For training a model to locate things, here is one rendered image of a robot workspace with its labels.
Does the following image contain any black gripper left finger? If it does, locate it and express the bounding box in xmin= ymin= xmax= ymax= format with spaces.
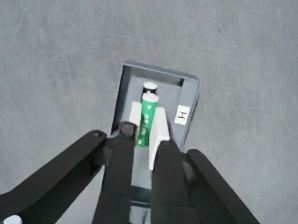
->
xmin=0 ymin=102 xmax=141 ymax=224

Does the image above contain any grey three-compartment bin rack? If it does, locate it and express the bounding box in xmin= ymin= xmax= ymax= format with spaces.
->
xmin=109 ymin=59 xmax=201 ymax=224

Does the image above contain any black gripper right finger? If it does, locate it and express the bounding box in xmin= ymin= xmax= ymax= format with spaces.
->
xmin=149 ymin=107 xmax=260 ymax=224

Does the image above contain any green aa battery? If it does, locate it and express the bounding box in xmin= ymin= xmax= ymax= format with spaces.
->
xmin=136 ymin=94 xmax=159 ymax=147

